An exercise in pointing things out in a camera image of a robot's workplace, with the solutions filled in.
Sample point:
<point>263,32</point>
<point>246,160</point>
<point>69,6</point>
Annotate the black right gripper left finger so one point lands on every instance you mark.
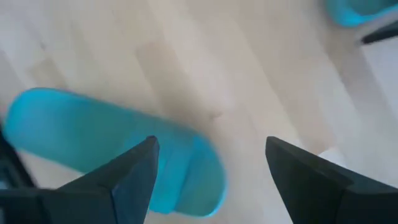
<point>93,205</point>

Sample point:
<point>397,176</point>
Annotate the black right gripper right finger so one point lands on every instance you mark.
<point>326,202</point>

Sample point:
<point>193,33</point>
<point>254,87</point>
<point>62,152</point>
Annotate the teal slide sandal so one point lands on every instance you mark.
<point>357,12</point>
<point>77,130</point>

